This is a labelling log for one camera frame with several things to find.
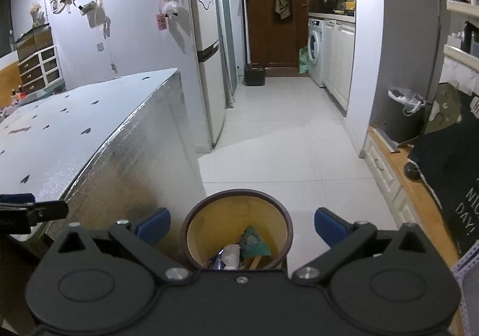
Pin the dark printed cloth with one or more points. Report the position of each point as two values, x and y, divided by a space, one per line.
449 171

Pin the pale purple perforated sheet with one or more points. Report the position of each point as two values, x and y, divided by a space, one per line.
467 283

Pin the black round object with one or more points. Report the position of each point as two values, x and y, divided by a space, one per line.
411 170

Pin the brown rimmed trash bin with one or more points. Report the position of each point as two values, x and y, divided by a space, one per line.
202 231

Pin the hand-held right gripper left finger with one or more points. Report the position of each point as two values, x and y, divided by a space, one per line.
153 225

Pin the white plush sheep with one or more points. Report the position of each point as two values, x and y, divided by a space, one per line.
170 9

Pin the brown wooden door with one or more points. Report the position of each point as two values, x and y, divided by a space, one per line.
265 29

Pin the green plastic bag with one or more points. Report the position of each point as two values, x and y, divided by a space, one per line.
303 61

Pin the white drawer chest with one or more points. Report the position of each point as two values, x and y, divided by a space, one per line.
37 62

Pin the black cooking pot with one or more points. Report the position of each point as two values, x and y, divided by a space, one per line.
327 4

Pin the grey trash can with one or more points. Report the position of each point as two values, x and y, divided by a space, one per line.
402 126

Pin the white plastic bag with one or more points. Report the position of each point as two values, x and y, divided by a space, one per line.
232 253

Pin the silver foil covered table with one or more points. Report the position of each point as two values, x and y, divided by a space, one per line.
93 115

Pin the dried flower bunch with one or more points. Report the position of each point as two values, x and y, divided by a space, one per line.
36 12

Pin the crushed blue drink can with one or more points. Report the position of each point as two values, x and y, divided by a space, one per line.
217 263

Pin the white shelf unit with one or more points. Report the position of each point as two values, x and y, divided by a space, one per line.
462 51

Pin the white washing machine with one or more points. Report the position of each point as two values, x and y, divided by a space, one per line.
316 51

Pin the green crumpled wrapper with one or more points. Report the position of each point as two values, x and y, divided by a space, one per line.
256 240

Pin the grey flat bar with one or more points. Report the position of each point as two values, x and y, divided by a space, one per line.
385 139

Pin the pink hanging tag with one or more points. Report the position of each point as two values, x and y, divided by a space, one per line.
161 21

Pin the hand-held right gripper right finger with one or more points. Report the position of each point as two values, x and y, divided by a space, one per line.
331 225

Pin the white refrigerator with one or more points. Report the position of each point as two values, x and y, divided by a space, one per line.
209 77

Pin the white wooden top drawer cabinet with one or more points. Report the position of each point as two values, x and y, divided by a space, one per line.
389 178

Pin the black lidded box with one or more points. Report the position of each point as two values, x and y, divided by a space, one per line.
254 76

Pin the white kitchen cabinets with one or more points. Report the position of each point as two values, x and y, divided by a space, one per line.
340 62

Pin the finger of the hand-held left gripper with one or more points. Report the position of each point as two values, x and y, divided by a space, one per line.
17 198
48 210

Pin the yellow scrap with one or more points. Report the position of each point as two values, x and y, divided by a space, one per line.
256 263

